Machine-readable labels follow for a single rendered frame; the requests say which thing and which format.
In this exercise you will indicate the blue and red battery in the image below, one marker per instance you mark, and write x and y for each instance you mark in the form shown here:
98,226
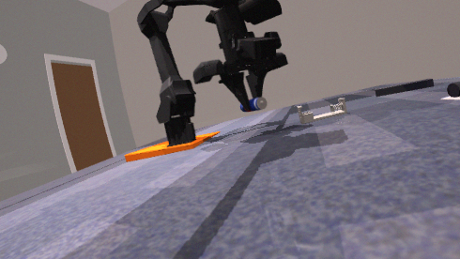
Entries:
255,104

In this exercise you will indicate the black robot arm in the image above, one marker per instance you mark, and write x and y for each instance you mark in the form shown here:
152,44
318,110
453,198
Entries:
177,95

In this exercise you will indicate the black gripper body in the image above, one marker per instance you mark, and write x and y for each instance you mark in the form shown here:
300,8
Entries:
206,70

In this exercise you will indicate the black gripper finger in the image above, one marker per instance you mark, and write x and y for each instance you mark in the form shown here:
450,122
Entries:
235,83
256,80

